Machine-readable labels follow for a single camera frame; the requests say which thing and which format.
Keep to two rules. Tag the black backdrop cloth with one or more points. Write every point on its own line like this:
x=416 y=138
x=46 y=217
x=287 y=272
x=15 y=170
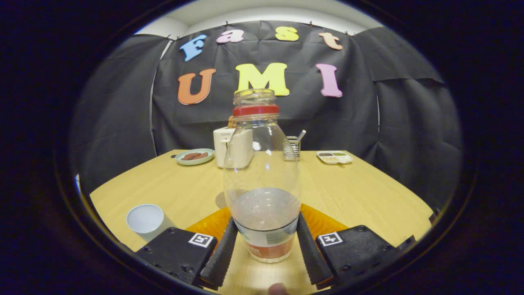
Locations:
x=348 y=114

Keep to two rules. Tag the pale blue cup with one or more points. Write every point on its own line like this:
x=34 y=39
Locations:
x=147 y=221

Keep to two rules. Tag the bread slice in toaster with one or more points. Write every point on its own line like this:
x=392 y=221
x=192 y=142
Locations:
x=231 y=122

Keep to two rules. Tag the pale green plate with food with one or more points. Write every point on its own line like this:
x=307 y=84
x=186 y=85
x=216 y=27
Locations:
x=195 y=156

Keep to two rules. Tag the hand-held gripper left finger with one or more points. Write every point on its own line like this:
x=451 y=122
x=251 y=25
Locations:
x=221 y=258

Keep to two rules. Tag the wooden table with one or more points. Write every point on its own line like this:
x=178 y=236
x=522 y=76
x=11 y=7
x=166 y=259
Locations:
x=352 y=188

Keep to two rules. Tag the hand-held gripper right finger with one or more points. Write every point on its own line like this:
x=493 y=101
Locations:
x=313 y=258

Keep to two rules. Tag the white divided condiment tray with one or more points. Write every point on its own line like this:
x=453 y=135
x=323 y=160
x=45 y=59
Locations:
x=334 y=157

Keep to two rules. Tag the clear plastic juice bottle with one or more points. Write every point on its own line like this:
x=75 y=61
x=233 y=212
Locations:
x=262 y=164

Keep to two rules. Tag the white toaster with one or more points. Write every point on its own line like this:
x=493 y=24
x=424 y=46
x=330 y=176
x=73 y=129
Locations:
x=221 y=151

